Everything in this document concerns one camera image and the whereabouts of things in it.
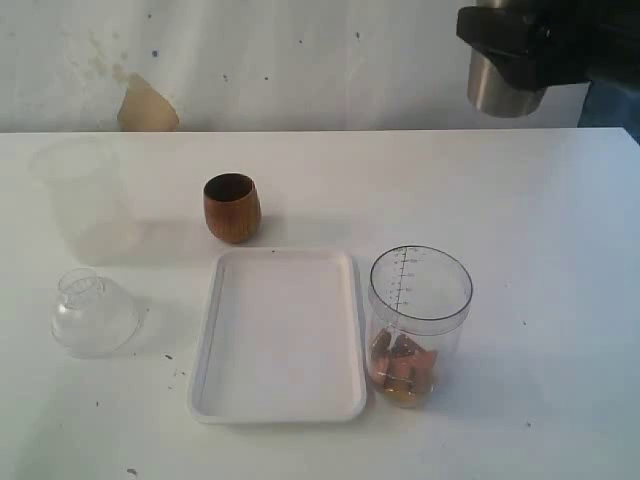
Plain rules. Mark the stainless steel cup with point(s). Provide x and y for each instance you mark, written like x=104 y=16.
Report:
x=487 y=90

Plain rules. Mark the clear measuring jar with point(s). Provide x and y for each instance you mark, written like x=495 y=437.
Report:
x=422 y=292

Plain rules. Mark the clear glass funnel flask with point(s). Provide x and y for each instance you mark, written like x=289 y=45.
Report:
x=92 y=316

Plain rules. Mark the white rectangular tray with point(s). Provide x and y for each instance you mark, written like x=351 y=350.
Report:
x=280 y=340

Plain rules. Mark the brown wooden cup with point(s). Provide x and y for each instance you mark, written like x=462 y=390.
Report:
x=232 y=208

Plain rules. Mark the translucent plastic container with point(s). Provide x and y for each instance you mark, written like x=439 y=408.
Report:
x=88 y=200

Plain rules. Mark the dark blue background object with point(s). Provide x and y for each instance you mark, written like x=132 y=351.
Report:
x=610 y=105

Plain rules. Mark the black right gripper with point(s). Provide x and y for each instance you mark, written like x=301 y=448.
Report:
x=552 y=43

